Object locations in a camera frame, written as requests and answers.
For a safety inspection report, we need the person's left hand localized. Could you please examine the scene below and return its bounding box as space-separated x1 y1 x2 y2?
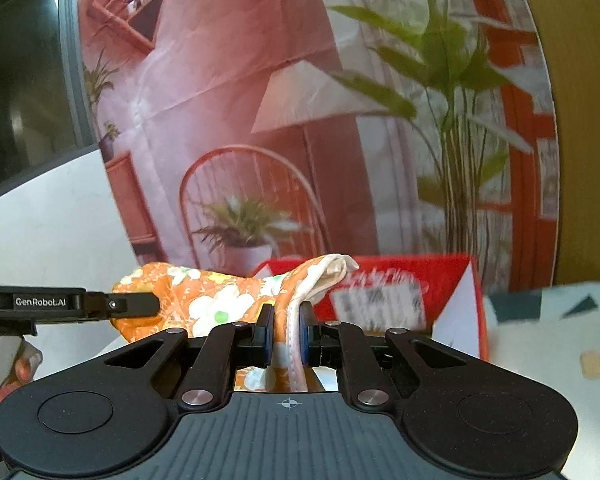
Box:
0 341 43 404

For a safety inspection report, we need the cartoon print tablecloth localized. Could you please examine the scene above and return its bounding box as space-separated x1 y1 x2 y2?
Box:
482 281 600 479

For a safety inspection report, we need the white shipping label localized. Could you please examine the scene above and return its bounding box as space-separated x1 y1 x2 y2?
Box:
329 282 427 333

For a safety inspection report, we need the orange floral cloth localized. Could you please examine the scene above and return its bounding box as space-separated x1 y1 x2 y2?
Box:
111 254 358 392

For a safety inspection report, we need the printed room backdrop poster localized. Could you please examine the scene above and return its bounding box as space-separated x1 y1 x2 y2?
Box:
78 0 559 292

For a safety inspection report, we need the red strawberry cardboard box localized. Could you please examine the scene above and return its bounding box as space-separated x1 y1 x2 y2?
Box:
249 252 490 362

